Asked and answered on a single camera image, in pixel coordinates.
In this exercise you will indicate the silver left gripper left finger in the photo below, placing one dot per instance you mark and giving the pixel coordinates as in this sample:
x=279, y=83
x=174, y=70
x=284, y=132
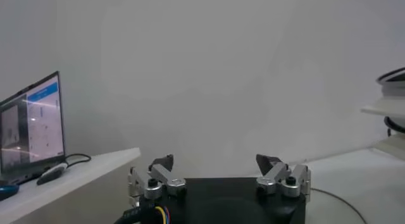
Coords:
x=158, y=174

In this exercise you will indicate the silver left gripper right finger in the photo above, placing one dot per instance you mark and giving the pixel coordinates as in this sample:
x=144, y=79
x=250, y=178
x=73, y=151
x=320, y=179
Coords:
x=278, y=171

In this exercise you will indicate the stainless steel steamer pot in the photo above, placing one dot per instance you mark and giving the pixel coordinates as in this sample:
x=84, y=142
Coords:
x=392, y=106

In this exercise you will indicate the white side table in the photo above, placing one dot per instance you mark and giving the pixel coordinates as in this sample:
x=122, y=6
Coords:
x=95, y=171

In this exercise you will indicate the white electric cooker base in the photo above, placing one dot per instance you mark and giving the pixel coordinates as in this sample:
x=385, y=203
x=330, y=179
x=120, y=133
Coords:
x=395, y=146

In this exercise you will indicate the black laptop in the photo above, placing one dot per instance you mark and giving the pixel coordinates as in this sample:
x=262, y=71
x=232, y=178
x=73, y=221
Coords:
x=38, y=127

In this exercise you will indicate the blue round object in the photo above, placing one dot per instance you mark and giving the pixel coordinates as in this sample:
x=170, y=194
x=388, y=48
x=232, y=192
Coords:
x=8, y=192

